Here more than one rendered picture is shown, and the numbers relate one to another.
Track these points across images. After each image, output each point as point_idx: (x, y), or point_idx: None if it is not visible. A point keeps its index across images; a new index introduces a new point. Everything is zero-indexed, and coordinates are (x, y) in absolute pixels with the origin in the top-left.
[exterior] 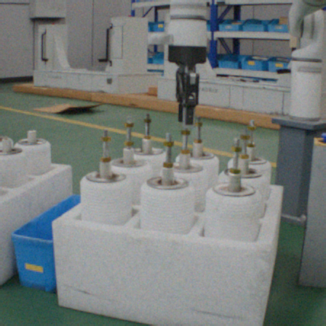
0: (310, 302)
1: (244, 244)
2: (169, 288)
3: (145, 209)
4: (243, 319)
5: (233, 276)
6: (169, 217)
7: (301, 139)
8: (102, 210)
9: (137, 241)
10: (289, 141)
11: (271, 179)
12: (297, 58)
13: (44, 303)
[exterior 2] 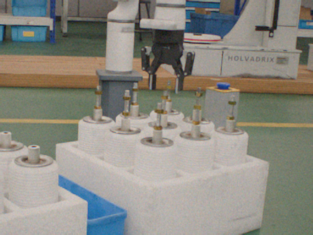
0: None
1: (254, 163)
2: (220, 210)
3: (196, 158)
4: (255, 214)
5: (252, 185)
6: (211, 158)
7: (129, 90)
8: (173, 167)
9: (206, 181)
10: (117, 93)
11: (33, 133)
12: (120, 20)
13: None
